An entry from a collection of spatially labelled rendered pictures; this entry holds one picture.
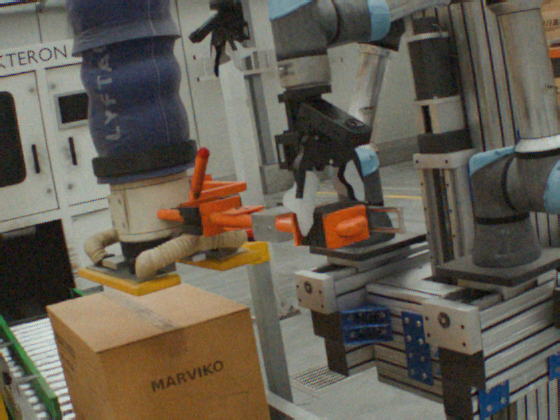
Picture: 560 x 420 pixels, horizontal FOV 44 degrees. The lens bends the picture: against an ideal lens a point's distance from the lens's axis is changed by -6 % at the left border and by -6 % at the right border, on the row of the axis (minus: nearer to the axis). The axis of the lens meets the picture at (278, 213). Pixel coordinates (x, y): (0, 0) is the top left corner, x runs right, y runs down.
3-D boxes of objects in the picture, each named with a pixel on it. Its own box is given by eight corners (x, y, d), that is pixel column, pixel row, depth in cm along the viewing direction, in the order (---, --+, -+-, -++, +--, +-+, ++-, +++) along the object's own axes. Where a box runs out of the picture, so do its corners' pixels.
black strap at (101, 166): (79, 178, 157) (76, 160, 157) (170, 158, 170) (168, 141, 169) (118, 177, 139) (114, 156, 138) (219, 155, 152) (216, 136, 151)
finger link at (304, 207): (286, 234, 109) (299, 173, 109) (311, 236, 104) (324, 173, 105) (269, 230, 107) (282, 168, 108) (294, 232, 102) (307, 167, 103)
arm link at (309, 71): (338, 53, 104) (293, 57, 99) (343, 84, 105) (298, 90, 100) (307, 59, 110) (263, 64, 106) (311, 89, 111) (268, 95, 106)
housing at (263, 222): (252, 241, 119) (247, 214, 118) (285, 231, 123) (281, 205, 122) (277, 244, 113) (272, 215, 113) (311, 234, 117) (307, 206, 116)
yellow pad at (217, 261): (150, 257, 174) (146, 237, 173) (185, 247, 180) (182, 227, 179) (222, 272, 146) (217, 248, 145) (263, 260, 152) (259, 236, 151)
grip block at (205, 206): (180, 235, 136) (175, 204, 135) (224, 223, 142) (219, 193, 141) (202, 238, 129) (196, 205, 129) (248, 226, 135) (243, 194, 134)
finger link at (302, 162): (311, 203, 106) (322, 145, 106) (319, 203, 104) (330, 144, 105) (285, 195, 103) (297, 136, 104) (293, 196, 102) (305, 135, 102)
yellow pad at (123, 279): (78, 277, 163) (73, 256, 163) (116, 266, 169) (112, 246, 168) (137, 298, 136) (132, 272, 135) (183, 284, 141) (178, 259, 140)
